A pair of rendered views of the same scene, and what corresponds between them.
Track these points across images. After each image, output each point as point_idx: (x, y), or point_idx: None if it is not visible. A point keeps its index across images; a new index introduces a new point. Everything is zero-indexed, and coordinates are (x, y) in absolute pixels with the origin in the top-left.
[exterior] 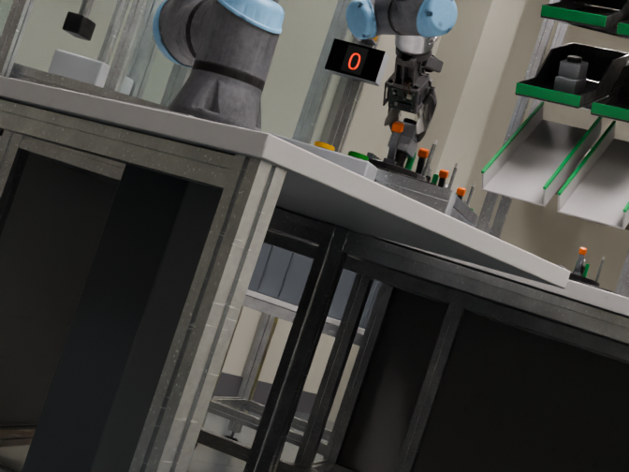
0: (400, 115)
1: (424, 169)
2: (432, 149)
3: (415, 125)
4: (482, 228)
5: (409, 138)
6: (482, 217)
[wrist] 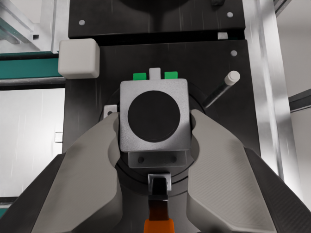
0: (116, 146)
1: (208, 103)
2: (226, 90)
3: (183, 150)
4: (301, 110)
5: (180, 166)
6: (307, 107)
